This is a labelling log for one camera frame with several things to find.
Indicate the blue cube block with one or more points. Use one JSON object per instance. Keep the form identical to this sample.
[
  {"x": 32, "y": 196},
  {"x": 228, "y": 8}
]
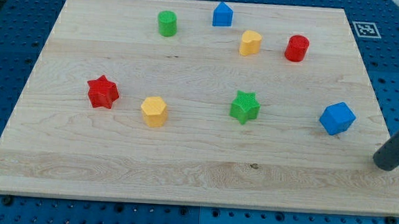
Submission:
[{"x": 337, "y": 118}]

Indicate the light wooden board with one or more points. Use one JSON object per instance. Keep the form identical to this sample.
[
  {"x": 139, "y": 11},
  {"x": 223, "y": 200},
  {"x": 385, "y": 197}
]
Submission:
[{"x": 57, "y": 145}]

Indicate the yellow hexagon block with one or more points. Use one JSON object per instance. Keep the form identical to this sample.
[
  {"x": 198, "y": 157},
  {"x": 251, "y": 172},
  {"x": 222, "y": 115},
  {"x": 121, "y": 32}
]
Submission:
[{"x": 154, "y": 111}]

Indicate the green star block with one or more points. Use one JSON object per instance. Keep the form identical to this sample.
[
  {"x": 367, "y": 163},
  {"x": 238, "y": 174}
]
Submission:
[{"x": 244, "y": 107}]

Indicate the yellow heart block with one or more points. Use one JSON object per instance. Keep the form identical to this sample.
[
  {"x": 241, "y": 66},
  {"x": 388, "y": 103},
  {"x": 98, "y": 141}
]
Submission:
[{"x": 250, "y": 43}]

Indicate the green cylinder block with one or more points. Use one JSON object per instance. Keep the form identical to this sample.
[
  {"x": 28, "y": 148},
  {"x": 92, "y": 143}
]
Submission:
[{"x": 167, "y": 23}]

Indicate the red star block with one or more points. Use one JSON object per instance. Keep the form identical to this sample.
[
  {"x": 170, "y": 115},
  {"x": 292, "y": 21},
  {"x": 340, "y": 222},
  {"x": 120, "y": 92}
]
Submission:
[{"x": 102, "y": 92}]

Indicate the blue pentagon house block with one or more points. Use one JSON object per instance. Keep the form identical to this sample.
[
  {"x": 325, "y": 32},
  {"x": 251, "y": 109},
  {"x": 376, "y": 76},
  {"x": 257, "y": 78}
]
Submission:
[{"x": 222, "y": 15}]

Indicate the red cylinder block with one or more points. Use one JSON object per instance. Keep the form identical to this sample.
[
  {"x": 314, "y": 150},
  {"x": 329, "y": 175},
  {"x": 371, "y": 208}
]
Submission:
[{"x": 296, "y": 48}]

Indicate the white fiducial marker tag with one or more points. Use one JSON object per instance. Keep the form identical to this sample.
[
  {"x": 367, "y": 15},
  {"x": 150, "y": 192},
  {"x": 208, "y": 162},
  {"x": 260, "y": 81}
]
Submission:
[{"x": 366, "y": 29}]

